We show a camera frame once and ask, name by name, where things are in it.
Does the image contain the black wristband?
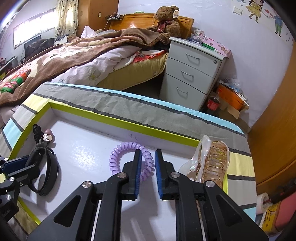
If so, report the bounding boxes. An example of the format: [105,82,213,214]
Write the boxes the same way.
[25,147,58,196]

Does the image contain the purple spiral hair tie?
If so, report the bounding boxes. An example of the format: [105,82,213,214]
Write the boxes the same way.
[109,141,155,182]

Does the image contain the large rose gold hair claw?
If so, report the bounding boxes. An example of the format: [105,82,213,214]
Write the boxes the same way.
[178,135,230,193]

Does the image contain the lime green tray box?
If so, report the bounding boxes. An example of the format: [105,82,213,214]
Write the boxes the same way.
[3,102,198,240]

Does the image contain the red green pillow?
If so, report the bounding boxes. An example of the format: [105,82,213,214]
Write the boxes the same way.
[1,69,32,94]

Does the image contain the white paper roll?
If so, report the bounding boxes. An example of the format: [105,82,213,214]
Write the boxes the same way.
[256,192,270,215]

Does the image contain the brown fleece blanket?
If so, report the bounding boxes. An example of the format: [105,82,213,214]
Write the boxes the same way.
[1,28,159,107]

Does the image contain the orange storage box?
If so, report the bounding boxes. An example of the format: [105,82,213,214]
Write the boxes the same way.
[216,82,249,119]

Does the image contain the wooden closet door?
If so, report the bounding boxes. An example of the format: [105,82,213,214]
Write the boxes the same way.
[248,51,295,196]

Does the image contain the white bedside drawer cabinet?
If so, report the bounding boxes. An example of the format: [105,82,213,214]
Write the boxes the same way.
[159,37,227,110]

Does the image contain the black chair by window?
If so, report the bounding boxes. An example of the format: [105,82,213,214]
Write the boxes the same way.
[21,36,54,63]

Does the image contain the pink floral box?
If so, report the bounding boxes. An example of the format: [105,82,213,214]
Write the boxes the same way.
[203,37,232,57]

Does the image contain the brown teddy bear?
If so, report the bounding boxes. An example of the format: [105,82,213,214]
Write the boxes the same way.
[147,6,181,45]

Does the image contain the wooden headboard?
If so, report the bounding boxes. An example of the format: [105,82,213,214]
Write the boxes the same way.
[108,14,194,39]

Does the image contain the dotted window curtain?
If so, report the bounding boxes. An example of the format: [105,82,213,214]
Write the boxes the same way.
[54,0,79,41]

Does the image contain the tall wooden wardrobe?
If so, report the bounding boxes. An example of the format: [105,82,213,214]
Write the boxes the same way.
[77,0,119,37]

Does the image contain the cartoon wall sticker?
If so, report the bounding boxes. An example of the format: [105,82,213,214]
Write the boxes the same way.
[231,0,294,46]

